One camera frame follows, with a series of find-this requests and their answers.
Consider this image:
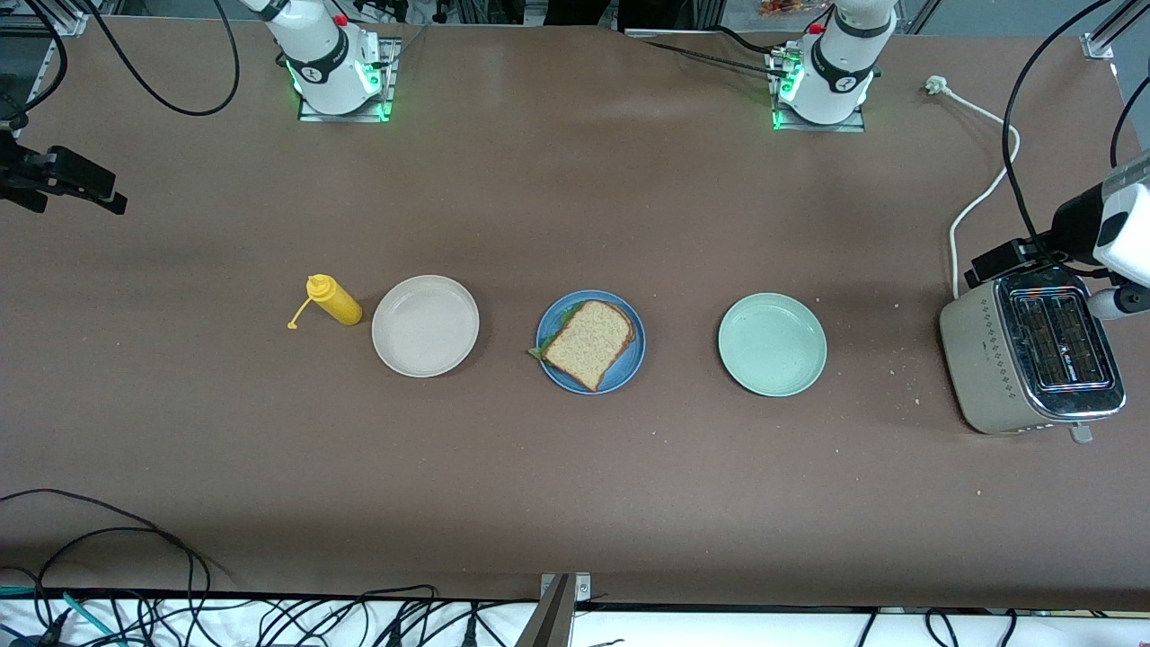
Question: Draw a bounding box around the brown table cover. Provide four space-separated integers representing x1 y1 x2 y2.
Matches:
0 16 1150 612

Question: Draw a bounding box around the thick black base cable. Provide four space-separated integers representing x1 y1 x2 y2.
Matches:
710 25 796 59

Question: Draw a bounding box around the green round plate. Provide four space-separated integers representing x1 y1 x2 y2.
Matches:
717 292 828 398

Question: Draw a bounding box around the beige round plate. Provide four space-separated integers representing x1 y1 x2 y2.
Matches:
371 274 481 378

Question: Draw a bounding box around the blue round plate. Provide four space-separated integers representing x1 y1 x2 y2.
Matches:
535 289 647 396

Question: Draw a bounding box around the yellow mustard squeeze bottle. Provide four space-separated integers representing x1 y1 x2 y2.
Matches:
286 273 364 331

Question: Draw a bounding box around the green lettuce leaf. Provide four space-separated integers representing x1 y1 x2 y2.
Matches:
526 304 585 362

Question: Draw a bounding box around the grey metal bracket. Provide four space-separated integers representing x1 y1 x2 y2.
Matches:
514 572 592 647

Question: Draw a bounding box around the thin black base cable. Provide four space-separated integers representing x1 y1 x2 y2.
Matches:
640 40 792 77

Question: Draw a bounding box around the black looped cable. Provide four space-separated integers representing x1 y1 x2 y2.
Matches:
36 527 197 598
0 490 212 598

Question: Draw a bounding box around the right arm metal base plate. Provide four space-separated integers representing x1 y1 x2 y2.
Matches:
296 38 398 123

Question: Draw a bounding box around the white toaster power cord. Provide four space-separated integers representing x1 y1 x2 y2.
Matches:
925 75 1022 299

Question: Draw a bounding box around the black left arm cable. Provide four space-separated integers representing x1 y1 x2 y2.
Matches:
1004 0 1150 275

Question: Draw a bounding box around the teal cable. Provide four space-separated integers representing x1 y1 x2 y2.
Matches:
0 584 122 646

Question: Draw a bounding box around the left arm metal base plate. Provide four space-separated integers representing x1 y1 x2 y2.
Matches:
770 49 868 134

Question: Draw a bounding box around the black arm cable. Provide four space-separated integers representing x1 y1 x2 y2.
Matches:
0 0 242 136
1004 0 1150 275

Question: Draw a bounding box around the aluminium frame profile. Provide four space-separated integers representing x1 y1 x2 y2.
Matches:
1081 0 1150 62
16 0 91 127

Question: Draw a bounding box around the silver beige toaster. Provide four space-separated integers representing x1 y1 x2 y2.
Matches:
939 266 1128 445

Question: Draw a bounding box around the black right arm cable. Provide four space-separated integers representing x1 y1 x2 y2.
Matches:
0 0 242 136

